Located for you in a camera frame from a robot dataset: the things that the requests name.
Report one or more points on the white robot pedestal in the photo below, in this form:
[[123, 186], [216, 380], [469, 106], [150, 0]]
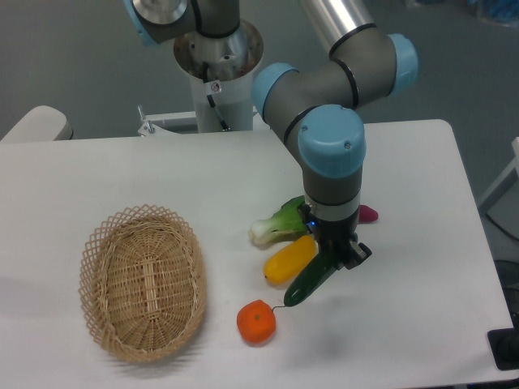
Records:
[[220, 72]]

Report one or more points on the dark green cucumber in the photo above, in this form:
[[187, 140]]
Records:
[[313, 275]]

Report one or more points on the black device at edge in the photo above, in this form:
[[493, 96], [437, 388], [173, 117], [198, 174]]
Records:
[[504, 347]]

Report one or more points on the woven wicker basket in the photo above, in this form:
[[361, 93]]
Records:
[[142, 284]]

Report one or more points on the magenta vegetable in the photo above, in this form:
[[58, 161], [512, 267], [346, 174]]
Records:
[[367, 215]]

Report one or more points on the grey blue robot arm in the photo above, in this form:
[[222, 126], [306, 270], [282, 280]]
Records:
[[313, 114]]

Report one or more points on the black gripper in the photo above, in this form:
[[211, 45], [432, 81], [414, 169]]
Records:
[[337, 235]]

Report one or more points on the yellow bell pepper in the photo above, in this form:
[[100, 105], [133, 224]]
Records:
[[288, 262]]

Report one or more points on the green bok choy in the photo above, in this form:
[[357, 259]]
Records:
[[284, 223]]

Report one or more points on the orange tangerine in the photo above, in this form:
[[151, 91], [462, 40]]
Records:
[[256, 322]]

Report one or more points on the white frame at right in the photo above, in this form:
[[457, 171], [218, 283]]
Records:
[[501, 184]]

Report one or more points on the white chair armrest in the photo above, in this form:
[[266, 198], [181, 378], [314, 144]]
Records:
[[40, 124]]

